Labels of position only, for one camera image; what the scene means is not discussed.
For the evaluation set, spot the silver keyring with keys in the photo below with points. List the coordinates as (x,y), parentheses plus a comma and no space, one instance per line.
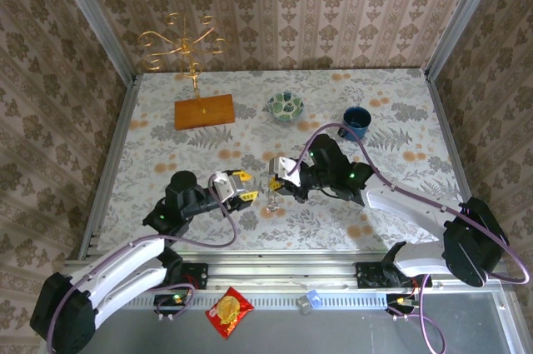
(272,202)

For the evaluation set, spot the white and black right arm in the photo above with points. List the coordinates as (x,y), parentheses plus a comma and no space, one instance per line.
(408,208)

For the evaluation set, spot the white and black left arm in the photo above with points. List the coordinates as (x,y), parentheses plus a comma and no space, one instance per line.
(125,266)

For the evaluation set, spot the blue mug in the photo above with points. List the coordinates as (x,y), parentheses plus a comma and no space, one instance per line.
(357,116)

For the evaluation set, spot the gold hook stand, wooden base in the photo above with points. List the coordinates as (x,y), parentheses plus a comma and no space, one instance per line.
(204,114)

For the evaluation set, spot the bowl with green leaf print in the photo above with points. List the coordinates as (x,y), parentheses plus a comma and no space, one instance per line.
(285,106)

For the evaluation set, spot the small electronics board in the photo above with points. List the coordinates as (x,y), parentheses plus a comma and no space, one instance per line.
(172,303)
(399,302)

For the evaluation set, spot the small grey-blue box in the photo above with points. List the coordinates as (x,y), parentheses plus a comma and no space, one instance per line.
(308,302)

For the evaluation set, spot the red snack packet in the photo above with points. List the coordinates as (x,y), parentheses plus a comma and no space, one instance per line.
(229,312)

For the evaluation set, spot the grey metal sheet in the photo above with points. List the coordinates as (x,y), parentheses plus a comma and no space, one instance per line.
(333,333)

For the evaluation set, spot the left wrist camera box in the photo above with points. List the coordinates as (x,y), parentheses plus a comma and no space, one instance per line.
(227,186)

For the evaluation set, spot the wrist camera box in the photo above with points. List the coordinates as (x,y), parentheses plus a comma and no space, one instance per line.
(285,168)
(227,186)

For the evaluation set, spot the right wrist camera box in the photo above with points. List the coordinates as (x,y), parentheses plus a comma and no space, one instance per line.
(285,168)

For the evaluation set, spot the aluminium table side rail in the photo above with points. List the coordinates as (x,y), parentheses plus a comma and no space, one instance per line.
(451,141)
(111,162)

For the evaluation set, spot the aluminium frame post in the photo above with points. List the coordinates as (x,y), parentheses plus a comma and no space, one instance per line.
(93,16)
(463,16)

